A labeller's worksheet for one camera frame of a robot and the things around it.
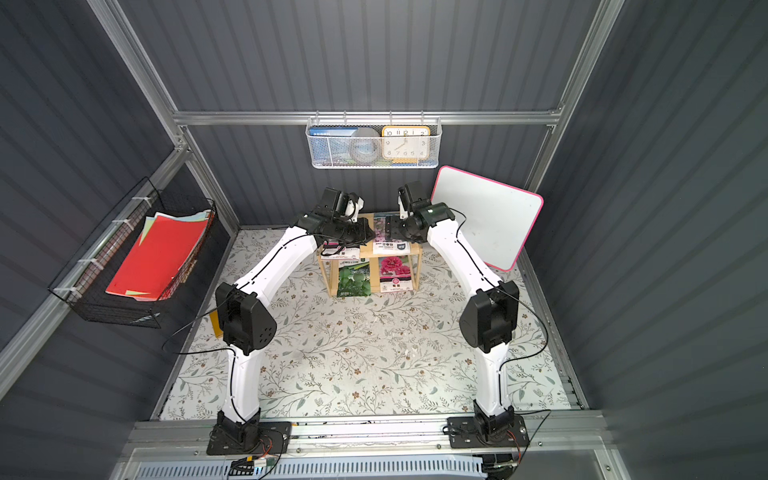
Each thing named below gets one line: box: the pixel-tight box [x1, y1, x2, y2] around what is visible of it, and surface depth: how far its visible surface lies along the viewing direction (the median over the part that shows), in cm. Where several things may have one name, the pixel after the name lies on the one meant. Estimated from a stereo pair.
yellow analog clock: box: [382, 125, 431, 163], surface depth 90 cm
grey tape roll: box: [349, 127, 382, 164], surface depth 89 cm
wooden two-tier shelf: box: [317, 242, 423, 298], surface depth 101 cm
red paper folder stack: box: [106, 210, 212, 301], surface depth 75 cm
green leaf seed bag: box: [337, 261, 371, 297], surface depth 104 cm
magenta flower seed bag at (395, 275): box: [379, 256, 413, 293], surface depth 104 cm
